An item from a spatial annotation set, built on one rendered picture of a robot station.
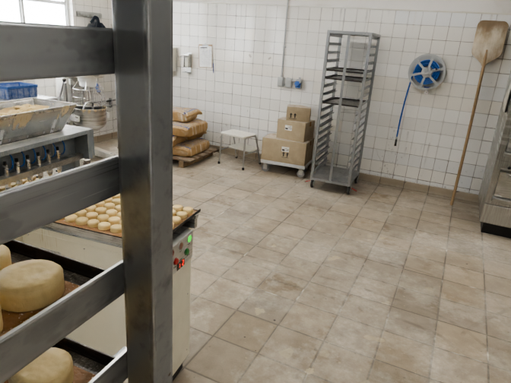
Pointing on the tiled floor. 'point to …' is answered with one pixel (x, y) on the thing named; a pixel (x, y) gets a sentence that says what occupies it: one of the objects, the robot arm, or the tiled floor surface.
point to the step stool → (240, 144)
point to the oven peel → (487, 33)
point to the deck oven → (498, 178)
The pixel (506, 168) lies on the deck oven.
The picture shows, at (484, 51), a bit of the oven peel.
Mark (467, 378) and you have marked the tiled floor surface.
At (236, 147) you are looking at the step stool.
